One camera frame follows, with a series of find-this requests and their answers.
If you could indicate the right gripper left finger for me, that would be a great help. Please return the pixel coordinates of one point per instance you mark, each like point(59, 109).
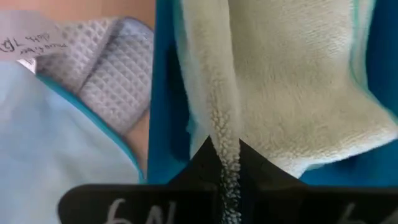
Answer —
point(155, 205)

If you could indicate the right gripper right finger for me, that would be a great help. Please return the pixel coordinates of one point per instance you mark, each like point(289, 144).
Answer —
point(295, 205)

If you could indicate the light blue microfiber towel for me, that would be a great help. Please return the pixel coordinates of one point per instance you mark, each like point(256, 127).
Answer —
point(56, 149)

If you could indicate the green microfiber towel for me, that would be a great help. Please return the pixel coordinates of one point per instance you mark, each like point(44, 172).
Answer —
point(280, 77)

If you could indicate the grey waffle towel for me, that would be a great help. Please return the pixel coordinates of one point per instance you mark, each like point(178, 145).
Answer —
point(112, 74)

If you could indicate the blue plastic bin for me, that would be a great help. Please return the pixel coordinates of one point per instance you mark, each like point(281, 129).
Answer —
point(164, 109)

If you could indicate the white paper card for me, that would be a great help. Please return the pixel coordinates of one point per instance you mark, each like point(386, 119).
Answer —
point(28, 40)

